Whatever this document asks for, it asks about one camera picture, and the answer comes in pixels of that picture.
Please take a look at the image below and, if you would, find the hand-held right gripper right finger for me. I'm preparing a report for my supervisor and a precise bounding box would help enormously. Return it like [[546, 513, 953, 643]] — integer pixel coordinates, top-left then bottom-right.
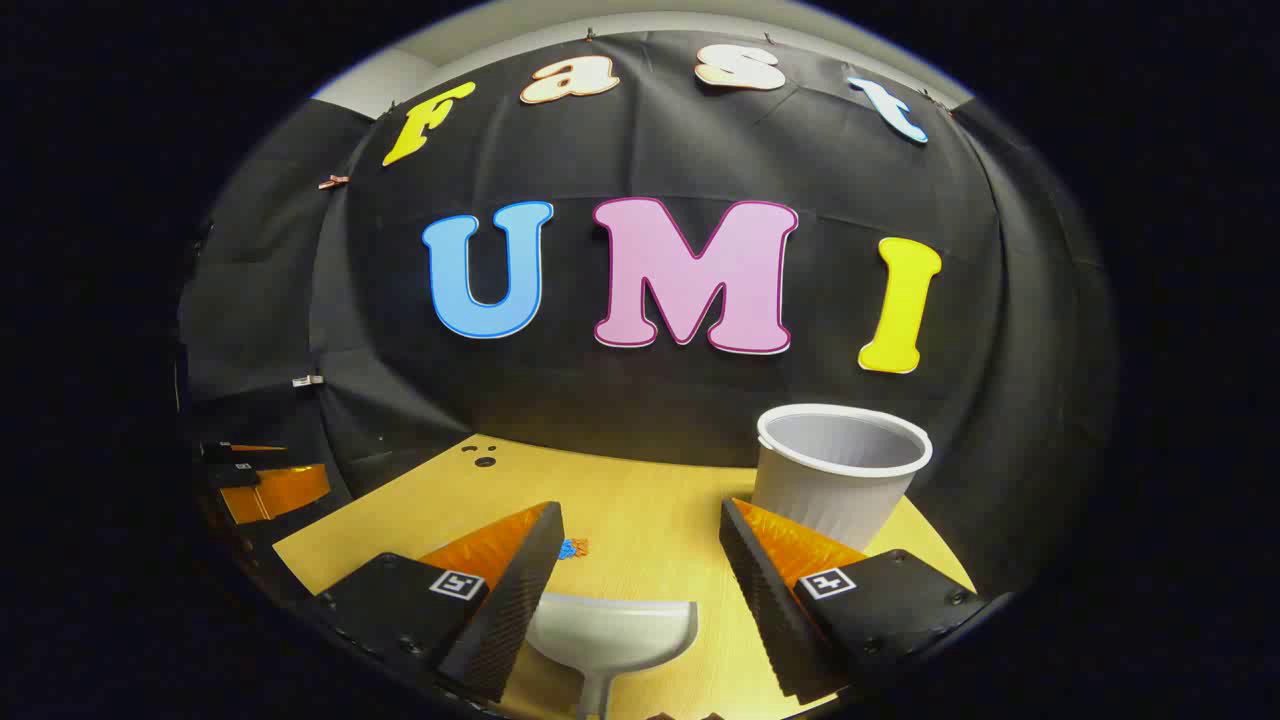
[[718, 497, 991, 706]]

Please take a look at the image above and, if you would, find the black backdrop cloth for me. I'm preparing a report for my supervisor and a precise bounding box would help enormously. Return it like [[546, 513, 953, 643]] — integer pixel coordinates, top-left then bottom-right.
[[175, 30, 1116, 601]]

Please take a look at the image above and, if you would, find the wooden desktop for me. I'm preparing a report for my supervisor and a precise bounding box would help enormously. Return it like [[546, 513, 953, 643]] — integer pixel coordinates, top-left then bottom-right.
[[272, 433, 976, 720]]

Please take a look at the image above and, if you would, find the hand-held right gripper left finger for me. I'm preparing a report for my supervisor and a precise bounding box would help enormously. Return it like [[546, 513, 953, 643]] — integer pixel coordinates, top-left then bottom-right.
[[300, 500, 567, 705]]

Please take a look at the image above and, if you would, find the white ribbed garbage bin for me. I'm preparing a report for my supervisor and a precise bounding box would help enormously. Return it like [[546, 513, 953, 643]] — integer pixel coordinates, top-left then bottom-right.
[[750, 403, 934, 554]]

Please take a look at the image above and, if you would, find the white dustpan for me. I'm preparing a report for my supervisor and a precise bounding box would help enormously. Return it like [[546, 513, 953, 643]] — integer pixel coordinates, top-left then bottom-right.
[[525, 592, 699, 720]]

